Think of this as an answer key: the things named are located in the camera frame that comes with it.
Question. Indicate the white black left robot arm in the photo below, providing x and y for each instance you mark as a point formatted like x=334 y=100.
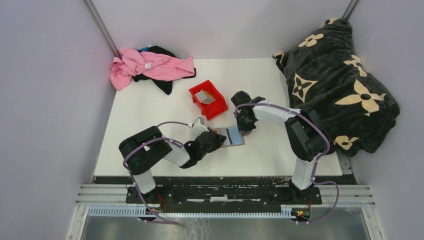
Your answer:
x=145 y=149

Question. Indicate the red plastic bin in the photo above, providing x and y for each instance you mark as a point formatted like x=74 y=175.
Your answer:
x=216 y=108

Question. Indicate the stack of credit cards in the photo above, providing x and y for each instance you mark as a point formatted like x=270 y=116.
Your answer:
x=205 y=97

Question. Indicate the black garment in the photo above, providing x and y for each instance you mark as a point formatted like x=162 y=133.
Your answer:
x=159 y=65

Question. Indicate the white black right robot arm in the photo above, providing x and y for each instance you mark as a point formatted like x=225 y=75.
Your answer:
x=305 y=131

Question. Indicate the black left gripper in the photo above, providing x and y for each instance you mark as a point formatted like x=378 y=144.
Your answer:
x=218 y=143

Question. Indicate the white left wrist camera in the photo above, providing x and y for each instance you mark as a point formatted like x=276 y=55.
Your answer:
x=198 y=125

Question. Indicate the black floral blanket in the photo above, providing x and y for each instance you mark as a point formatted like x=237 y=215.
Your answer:
x=324 y=73

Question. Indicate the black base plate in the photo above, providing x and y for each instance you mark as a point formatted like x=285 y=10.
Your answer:
x=277 y=189

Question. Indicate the pink cloth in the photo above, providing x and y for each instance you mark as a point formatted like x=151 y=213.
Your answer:
x=120 y=73

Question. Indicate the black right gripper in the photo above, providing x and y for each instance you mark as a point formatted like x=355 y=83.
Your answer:
x=244 y=130

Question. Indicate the tan leather card holder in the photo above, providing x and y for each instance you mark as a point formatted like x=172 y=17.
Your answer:
x=238 y=139

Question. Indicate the aluminium rail frame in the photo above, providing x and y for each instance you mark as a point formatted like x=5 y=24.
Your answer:
x=102 y=213

